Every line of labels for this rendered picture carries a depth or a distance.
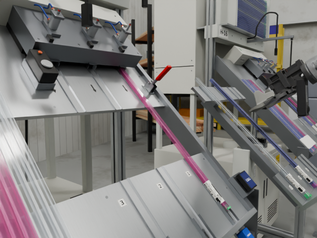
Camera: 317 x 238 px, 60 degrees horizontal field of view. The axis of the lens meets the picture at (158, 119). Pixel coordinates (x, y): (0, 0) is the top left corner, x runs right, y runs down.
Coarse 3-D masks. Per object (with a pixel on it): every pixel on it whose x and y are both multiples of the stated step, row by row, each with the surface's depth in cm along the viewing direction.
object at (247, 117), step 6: (216, 84) 104; (222, 90) 102; (228, 96) 101; (234, 102) 100; (240, 108) 99; (246, 114) 97; (252, 120) 96; (258, 126) 95; (264, 132) 94; (270, 138) 93; (276, 144) 92; (282, 150) 91; (288, 156) 90; (294, 162) 89; (312, 180) 87; (312, 186) 86
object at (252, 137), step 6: (198, 78) 97; (204, 90) 95; (210, 96) 93; (216, 102) 92; (222, 108) 91; (228, 114) 90; (234, 120) 89; (240, 126) 88; (246, 132) 87; (252, 138) 86; (258, 144) 85; (264, 150) 84; (270, 156) 83; (276, 162) 82; (282, 168) 81; (306, 192) 78; (306, 198) 77
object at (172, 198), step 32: (96, 192) 48; (128, 192) 52; (160, 192) 57; (192, 192) 63; (224, 192) 69; (96, 224) 44; (128, 224) 47; (160, 224) 51; (192, 224) 56; (224, 224) 61
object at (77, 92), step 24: (0, 48) 60; (0, 72) 55; (24, 72) 59; (72, 72) 69; (96, 72) 74; (24, 96) 54; (48, 96) 58; (72, 96) 62; (96, 96) 67; (120, 96) 73
